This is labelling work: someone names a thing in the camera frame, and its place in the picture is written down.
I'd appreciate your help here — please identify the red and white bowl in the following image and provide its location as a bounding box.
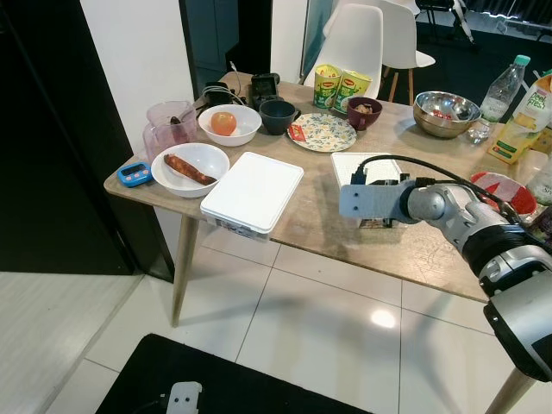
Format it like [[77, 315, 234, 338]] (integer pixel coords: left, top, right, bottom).
[[470, 172, 538, 218]]

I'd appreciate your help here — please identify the floral patterned plate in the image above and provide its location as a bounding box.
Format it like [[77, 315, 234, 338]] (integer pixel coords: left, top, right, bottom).
[[287, 113, 358, 154]]

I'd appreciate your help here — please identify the maroon bowl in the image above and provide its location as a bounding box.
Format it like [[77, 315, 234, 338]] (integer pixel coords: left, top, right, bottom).
[[346, 97, 384, 131]]

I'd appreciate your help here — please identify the white lidded food container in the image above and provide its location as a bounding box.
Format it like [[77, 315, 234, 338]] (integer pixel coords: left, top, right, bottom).
[[200, 152, 304, 242], [331, 153, 411, 230]]

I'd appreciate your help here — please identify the white plastic chair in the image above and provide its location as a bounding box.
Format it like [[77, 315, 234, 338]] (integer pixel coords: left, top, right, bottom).
[[304, 3, 385, 87], [341, 0, 437, 106]]

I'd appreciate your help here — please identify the yellow juice carton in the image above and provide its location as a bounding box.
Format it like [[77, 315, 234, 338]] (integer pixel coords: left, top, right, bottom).
[[488, 73, 552, 166]]

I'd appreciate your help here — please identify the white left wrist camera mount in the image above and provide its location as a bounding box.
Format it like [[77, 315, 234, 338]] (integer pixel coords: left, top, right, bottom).
[[166, 382, 202, 414]]

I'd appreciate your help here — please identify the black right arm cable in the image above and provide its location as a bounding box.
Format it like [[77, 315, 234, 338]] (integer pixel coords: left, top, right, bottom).
[[348, 155, 527, 229]]

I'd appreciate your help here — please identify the black box device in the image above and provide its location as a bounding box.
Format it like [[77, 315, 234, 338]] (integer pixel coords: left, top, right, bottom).
[[249, 73, 282, 106]]

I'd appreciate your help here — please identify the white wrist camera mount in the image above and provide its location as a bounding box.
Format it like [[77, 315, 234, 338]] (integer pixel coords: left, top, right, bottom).
[[339, 183, 408, 221], [166, 382, 202, 414]]

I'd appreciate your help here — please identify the brown sweet potato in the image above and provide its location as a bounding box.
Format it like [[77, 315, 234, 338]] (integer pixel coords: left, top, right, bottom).
[[164, 154, 218, 186]]

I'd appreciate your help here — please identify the clear bottle teal cap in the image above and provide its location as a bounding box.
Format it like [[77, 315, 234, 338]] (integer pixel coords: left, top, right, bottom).
[[477, 54, 531, 145], [516, 149, 552, 208]]

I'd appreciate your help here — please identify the wooden table leg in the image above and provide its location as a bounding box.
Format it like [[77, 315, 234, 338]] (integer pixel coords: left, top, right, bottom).
[[170, 216, 201, 329], [485, 369, 537, 414]]

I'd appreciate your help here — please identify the stainless steel bowl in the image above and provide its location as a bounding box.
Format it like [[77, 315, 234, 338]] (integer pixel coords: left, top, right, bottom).
[[413, 91, 482, 140]]

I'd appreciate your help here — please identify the black floor mat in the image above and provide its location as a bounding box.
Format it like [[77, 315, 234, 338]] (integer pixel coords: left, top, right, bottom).
[[95, 334, 372, 414]]

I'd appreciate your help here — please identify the yellow green noodle pack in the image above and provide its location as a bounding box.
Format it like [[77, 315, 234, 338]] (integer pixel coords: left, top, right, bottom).
[[335, 71, 373, 114], [313, 65, 343, 110]]

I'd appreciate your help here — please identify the blue digital timer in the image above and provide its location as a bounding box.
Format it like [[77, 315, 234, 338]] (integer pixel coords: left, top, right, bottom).
[[116, 161, 154, 188]]

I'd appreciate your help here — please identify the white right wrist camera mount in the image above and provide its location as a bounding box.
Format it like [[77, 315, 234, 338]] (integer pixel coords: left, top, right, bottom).
[[339, 183, 408, 221]]

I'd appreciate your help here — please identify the white ceramic bowl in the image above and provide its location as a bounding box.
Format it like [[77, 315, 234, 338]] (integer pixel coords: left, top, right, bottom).
[[198, 104, 263, 147], [151, 142, 231, 199]]

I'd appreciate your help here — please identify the black device with cables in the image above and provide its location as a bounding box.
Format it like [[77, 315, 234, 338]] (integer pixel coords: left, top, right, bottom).
[[201, 81, 248, 109]]

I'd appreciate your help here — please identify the dark blue cup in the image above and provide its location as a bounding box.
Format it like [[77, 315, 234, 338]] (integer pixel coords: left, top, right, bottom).
[[259, 99, 300, 136]]

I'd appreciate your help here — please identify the pink clear measuring jug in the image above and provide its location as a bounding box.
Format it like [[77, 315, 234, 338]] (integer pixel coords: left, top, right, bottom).
[[142, 101, 201, 163]]

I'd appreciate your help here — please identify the orange round fruit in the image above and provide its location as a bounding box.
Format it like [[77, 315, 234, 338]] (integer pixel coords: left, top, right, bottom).
[[210, 111, 237, 136]]

